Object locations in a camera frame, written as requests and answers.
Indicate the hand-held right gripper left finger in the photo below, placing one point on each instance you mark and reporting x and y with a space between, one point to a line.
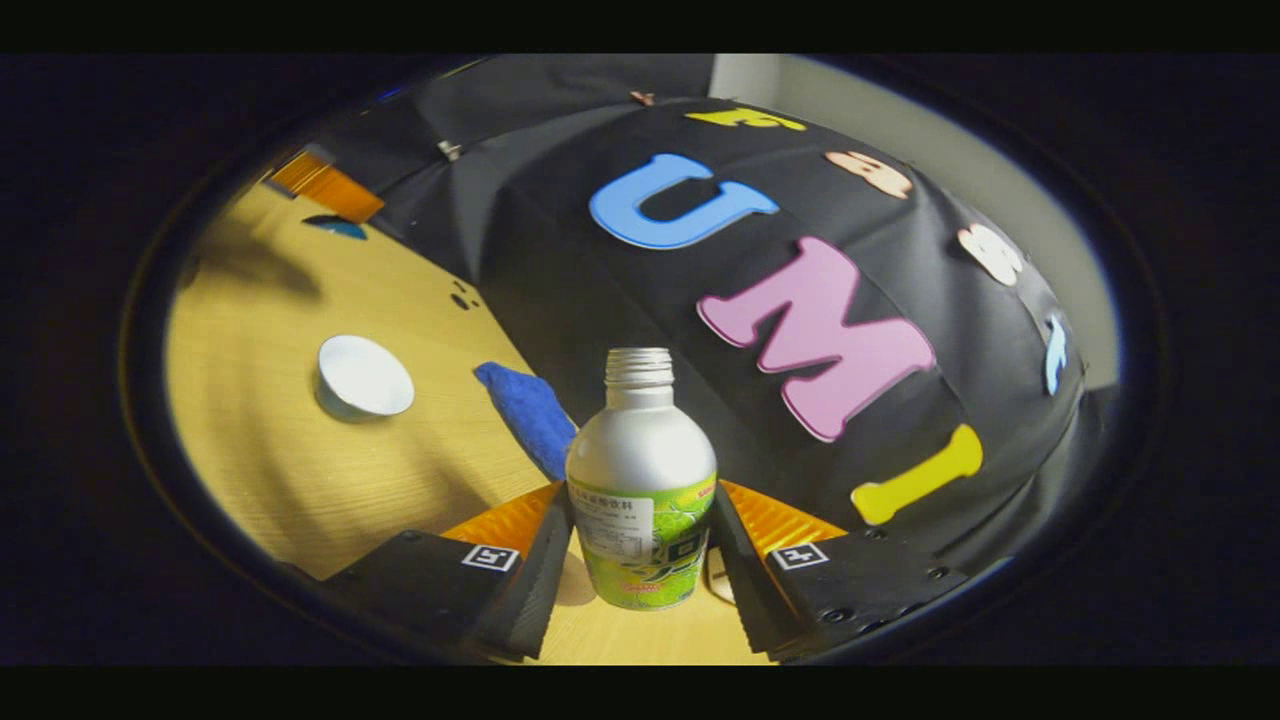
520 590

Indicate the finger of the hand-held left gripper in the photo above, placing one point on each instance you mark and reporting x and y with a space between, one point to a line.
330 188

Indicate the silver green water bottle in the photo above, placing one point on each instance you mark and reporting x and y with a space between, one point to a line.
640 450

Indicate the dark blue teacup lid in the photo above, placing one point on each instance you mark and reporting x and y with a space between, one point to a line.
336 227

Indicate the black backdrop cloth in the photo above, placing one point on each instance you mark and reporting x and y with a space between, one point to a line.
600 300

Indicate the white backdrop clip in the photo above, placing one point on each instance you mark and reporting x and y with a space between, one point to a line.
449 150

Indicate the white ceramic teacup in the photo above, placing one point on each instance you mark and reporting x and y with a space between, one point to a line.
365 378

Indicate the round brown coaster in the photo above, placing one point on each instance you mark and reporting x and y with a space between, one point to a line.
575 582

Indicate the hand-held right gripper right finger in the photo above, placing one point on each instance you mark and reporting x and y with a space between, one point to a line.
745 590

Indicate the blue towel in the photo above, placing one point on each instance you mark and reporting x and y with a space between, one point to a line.
530 410

